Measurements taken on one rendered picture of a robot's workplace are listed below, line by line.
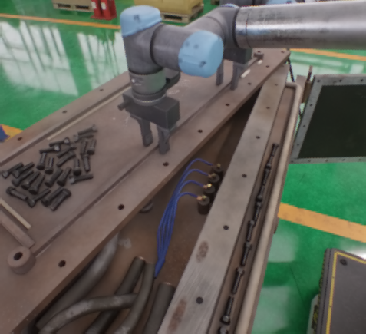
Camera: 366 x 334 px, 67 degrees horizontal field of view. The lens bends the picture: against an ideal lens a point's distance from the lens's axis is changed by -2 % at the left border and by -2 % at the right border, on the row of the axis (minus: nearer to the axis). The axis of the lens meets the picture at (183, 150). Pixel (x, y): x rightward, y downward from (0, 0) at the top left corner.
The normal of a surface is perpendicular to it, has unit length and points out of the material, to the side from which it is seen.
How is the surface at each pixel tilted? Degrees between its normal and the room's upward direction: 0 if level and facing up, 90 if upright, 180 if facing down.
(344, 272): 0
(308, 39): 110
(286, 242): 0
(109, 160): 0
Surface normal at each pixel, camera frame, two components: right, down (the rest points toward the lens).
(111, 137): -0.03, -0.73
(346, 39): -0.46, 0.80
